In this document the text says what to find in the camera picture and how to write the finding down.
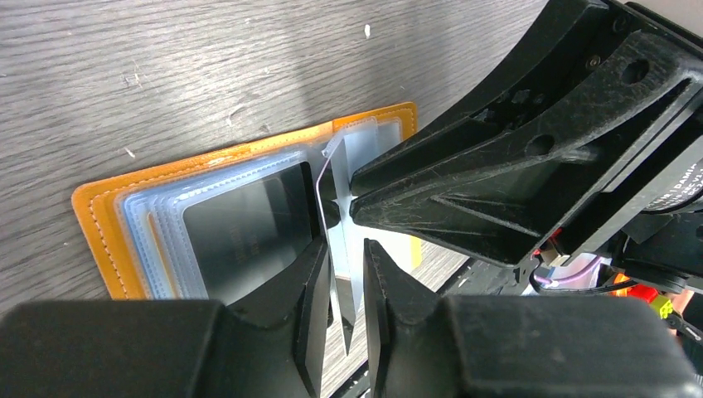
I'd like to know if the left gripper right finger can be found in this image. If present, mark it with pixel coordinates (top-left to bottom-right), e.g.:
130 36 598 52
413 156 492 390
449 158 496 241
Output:
363 240 702 397

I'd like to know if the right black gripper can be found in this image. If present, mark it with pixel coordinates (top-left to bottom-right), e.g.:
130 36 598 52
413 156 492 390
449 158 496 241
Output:
350 1 702 291

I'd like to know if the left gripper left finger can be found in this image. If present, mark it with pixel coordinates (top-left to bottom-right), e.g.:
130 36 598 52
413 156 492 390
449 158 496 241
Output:
1 237 330 397

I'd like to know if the black credit card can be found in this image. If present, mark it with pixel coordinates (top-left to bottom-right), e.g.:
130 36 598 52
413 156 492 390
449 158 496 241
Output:
182 162 320 304

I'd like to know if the orange leather card holder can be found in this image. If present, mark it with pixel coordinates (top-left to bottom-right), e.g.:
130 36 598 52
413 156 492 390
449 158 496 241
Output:
71 102 417 303

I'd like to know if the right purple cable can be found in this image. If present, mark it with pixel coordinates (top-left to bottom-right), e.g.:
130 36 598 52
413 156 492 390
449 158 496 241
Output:
532 255 605 289

